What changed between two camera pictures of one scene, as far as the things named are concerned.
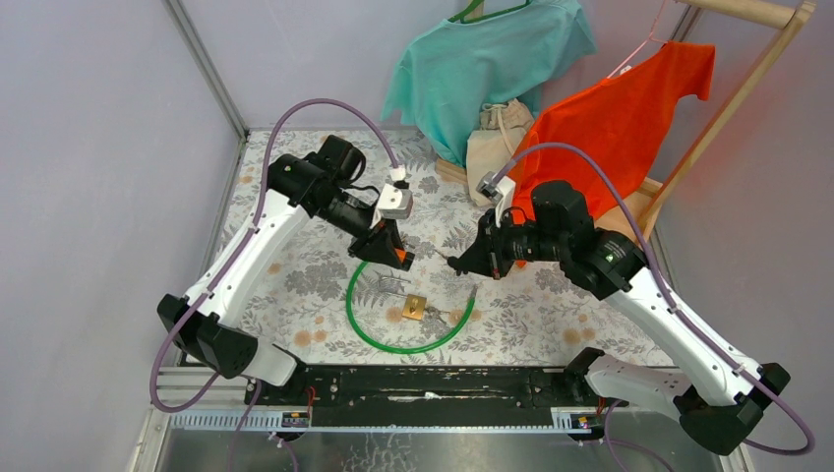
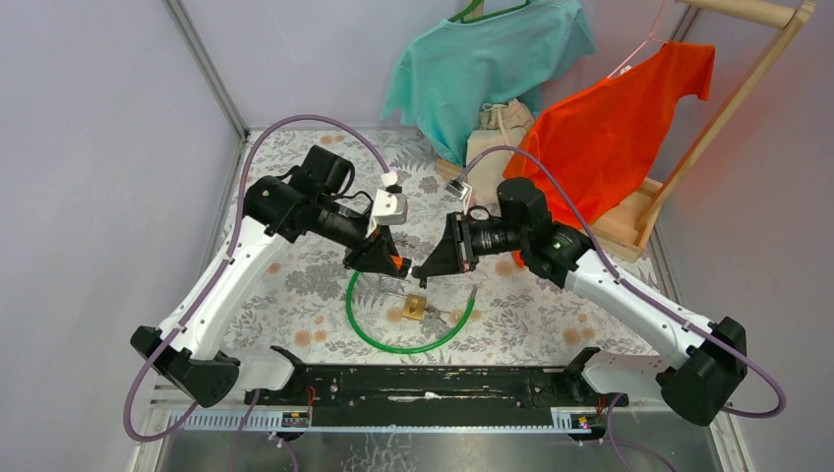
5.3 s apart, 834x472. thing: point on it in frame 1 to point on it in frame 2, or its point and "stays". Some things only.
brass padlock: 414,307 stays
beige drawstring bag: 502,128 stays
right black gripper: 487,256 to 451,255
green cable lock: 409,351 stays
